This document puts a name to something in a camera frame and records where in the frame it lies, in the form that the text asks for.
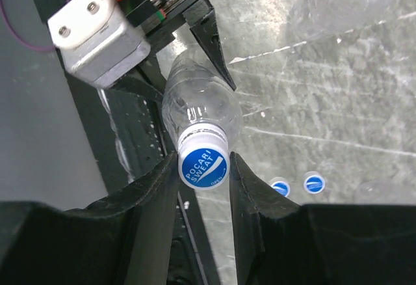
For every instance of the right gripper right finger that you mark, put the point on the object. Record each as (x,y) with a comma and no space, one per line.
(280,242)

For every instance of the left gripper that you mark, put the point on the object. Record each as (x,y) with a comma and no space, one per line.
(159,21)

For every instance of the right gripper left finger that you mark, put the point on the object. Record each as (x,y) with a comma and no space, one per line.
(124,238)

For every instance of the clear plastic bottle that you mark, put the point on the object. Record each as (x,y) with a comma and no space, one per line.
(315,19)
(195,93)

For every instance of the blue white bottle cap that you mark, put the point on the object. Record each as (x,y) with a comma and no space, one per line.
(314,183)
(280,185)
(203,150)

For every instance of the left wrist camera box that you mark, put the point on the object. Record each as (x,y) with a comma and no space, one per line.
(97,43)

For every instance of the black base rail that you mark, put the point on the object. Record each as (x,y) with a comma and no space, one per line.
(127,136)

